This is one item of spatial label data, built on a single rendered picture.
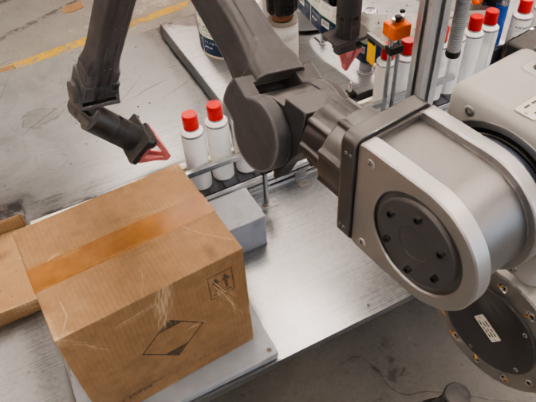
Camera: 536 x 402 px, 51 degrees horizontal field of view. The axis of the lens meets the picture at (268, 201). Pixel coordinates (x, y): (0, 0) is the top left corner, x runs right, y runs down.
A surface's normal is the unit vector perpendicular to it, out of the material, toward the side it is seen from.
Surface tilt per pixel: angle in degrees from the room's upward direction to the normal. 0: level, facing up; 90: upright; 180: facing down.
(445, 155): 0
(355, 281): 0
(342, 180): 90
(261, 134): 78
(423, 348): 0
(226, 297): 90
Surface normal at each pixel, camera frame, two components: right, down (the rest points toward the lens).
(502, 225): 0.43, 0.01
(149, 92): -0.05, -0.69
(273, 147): -0.81, 0.29
